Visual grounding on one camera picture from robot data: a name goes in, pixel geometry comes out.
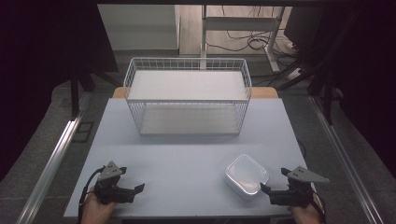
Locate black metal stand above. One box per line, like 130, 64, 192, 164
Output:
69, 60, 81, 121

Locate white wire shelf rack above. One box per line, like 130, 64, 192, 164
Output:
122, 57, 253, 137

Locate white metal desk frame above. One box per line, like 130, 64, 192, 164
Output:
200, 5, 286, 74

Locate aluminium rail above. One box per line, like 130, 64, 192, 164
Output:
15, 92, 92, 224
307, 94, 387, 224

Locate white plastic lidded container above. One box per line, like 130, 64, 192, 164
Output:
224, 153, 271, 201

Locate black curtain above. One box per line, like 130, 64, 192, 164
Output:
306, 6, 396, 180
0, 0, 120, 183

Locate white power strip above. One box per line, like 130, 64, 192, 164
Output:
286, 67, 303, 81

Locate person's left hand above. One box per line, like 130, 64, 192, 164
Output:
79, 186, 120, 224

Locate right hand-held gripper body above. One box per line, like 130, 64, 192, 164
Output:
268, 165, 331, 209

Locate wooden table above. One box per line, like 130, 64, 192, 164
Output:
111, 86, 280, 100

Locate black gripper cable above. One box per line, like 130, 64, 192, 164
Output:
77, 166, 106, 224
311, 193, 328, 224

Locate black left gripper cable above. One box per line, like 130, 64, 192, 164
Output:
77, 166, 106, 224

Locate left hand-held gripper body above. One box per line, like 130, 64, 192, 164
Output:
92, 161, 136, 205

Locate person's right hand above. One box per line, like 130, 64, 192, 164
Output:
287, 192, 325, 224

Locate black floor cables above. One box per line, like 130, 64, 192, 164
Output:
205, 5, 301, 59

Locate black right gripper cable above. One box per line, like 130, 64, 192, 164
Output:
311, 193, 328, 224

